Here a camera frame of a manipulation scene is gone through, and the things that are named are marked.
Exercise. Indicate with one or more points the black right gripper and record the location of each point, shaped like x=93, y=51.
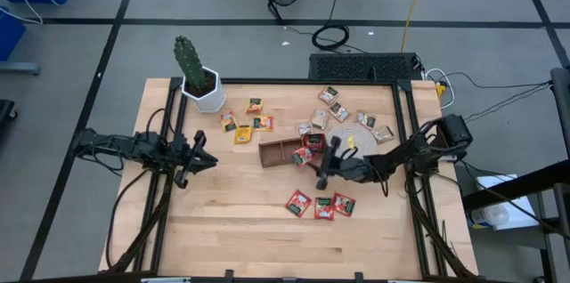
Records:
x=347, y=169

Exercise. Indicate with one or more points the round woven placemat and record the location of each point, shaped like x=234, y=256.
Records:
x=363, y=134

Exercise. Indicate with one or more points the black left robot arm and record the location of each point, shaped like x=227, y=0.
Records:
x=133, y=147

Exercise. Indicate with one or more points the grey metal post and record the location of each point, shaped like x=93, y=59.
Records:
x=562, y=96

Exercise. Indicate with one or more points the black side desk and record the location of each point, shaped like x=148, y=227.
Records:
x=512, y=187

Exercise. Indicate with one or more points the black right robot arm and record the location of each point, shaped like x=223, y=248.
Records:
x=401, y=156

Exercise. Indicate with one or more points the yellow power plug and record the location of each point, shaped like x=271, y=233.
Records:
x=440, y=91

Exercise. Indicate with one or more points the black caster foot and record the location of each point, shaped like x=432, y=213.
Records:
x=5, y=111

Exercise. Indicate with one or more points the small blue bin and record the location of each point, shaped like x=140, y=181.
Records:
x=9, y=34

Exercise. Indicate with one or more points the red tea packet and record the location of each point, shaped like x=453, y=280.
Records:
x=344, y=204
x=302, y=156
x=324, y=208
x=315, y=140
x=298, y=203

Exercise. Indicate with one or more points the grey metal cart base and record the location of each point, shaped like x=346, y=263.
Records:
x=18, y=68

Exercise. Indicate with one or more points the wooden three-compartment tray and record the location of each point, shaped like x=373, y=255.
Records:
x=278, y=154

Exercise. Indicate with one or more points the white paper sheet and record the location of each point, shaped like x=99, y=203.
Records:
x=512, y=212

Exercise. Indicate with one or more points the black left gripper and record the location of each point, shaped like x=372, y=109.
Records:
x=182, y=156

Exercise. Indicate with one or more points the black perforated computer case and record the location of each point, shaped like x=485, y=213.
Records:
x=360, y=67

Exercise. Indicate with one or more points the yellow tea packet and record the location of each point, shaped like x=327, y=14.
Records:
x=243, y=134

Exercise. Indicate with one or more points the black aluminium table frame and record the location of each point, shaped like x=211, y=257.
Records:
x=311, y=81

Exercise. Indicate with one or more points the orange tea packet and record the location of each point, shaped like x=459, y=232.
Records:
x=263, y=123
x=229, y=121
x=254, y=105

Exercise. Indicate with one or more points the green cactus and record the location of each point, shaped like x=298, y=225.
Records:
x=190, y=62

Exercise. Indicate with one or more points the white hexagonal plant pot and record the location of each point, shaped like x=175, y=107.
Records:
x=214, y=106

